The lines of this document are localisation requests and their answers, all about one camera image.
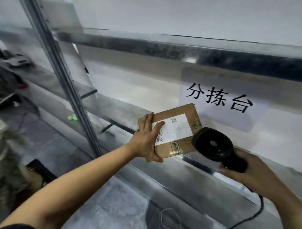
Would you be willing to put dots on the white metal folding frame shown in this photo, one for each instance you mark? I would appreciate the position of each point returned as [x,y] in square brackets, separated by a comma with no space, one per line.
[7,98]

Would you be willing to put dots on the black barcode scanner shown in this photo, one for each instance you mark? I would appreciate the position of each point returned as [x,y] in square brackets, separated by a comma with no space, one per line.
[212,144]

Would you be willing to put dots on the person's black sleeve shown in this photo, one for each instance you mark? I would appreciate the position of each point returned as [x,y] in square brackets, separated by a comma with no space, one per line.
[14,227]

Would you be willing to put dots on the metal shelving rack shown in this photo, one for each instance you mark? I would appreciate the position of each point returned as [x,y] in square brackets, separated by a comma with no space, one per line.
[165,47]

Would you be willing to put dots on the person's left hand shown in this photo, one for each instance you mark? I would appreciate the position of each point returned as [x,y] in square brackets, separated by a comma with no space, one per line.
[144,144]

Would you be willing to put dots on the green woven sack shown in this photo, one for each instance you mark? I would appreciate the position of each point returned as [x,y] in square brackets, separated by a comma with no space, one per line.
[11,165]

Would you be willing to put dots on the black plastic crate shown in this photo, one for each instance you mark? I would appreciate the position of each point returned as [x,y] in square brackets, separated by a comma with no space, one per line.
[42,172]

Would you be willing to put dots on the green plastic bag roll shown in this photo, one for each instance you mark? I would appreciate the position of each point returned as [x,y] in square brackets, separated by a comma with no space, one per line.
[72,117]

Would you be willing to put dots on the person's right hand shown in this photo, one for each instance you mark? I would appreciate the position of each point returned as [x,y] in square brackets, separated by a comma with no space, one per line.
[259,177]

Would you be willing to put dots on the person's right forearm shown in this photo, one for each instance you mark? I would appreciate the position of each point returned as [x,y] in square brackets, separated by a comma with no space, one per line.
[290,207]

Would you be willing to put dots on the white VR headset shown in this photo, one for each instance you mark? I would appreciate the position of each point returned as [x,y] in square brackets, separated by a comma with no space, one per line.
[16,60]

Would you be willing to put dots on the person's left forearm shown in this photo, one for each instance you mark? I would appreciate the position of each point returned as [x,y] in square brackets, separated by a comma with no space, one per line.
[70,184]

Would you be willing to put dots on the box with green post logo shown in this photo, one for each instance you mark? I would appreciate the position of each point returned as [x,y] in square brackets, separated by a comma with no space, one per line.
[186,111]

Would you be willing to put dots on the small red object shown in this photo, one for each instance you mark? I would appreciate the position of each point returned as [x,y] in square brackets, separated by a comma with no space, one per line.
[22,86]

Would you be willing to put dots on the white paper sign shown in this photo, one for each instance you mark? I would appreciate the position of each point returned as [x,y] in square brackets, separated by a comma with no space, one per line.
[224,118]

